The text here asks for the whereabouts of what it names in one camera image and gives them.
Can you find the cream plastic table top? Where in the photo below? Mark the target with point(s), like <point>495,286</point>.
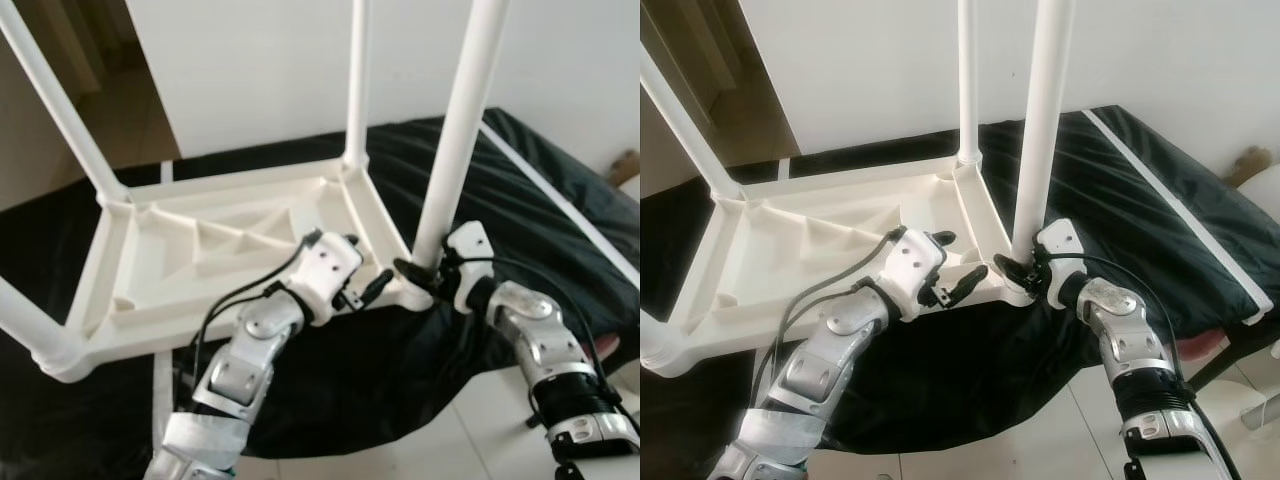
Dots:
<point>150,260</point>
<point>760,260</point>

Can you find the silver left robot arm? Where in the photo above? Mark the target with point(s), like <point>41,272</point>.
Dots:
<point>815,365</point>
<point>240,365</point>

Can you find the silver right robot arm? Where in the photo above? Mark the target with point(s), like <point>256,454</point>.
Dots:
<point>545,340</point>
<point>1130,340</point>

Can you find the black table cloth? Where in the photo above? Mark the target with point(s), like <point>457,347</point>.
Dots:
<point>1150,220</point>
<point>560,240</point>

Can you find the pink slipper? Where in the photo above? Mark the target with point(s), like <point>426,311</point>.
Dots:
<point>1207,348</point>

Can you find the brown object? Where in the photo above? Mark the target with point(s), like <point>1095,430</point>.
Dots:
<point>1250,165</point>
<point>625,165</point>

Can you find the black metal stand leg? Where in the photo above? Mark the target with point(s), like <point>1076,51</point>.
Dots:
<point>1235,355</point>

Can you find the white standing fan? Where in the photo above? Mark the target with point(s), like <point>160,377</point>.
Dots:
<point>1240,425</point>

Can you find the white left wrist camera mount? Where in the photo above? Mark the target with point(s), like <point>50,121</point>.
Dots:
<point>328,272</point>
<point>912,268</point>

